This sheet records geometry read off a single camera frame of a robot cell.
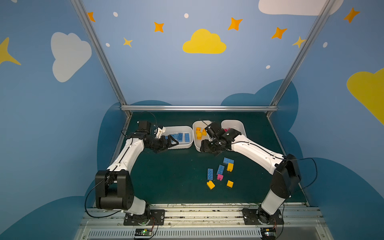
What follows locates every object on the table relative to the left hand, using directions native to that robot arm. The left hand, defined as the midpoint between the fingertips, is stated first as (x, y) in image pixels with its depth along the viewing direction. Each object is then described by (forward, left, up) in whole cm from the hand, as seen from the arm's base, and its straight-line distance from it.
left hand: (171, 145), depth 84 cm
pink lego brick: (+23, -37, -13) cm, 45 cm away
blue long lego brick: (+16, 0, -14) cm, 21 cm away
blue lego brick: (-2, -34, -14) cm, 37 cm away
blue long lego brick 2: (+15, -3, -14) cm, 20 cm away
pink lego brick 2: (-13, -28, -13) cm, 34 cm away
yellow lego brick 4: (-17, -23, -15) cm, 32 cm away
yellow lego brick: (+16, -17, -13) cm, 27 cm away
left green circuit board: (-40, +11, -16) cm, 44 cm away
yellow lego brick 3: (-6, -35, -14) cm, 38 cm away
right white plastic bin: (+25, -44, -11) cm, 52 cm away
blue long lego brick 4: (-11, -23, -13) cm, 28 cm away
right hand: (-1, -19, -1) cm, 19 cm away
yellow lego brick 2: (-3, -17, +17) cm, 24 cm away
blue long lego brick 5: (-8, -29, -15) cm, 34 cm away
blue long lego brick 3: (+16, -8, -14) cm, 23 cm away
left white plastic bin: (+19, -5, -15) cm, 25 cm away
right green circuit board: (-39, -50, -16) cm, 65 cm away
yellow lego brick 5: (-16, -34, -16) cm, 41 cm away
